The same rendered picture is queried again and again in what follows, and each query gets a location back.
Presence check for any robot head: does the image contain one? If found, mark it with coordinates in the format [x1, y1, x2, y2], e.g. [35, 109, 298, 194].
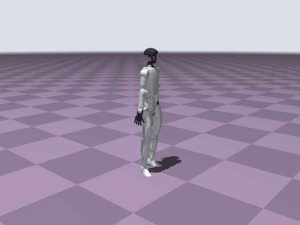
[143, 48, 158, 68]

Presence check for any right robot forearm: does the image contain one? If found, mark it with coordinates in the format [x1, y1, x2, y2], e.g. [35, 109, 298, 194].
[137, 90, 145, 113]

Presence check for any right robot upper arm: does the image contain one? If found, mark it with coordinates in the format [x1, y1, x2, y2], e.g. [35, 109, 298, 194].
[140, 69, 150, 96]

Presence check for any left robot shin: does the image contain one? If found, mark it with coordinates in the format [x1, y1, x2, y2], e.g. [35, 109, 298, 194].
[150, 135, 158, 161]

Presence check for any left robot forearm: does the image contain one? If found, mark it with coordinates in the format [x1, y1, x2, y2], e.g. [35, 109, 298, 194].
[154, 90, 159, 104]

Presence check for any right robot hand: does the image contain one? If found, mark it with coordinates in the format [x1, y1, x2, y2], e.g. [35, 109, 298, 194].
[134, 110, 144, 125]

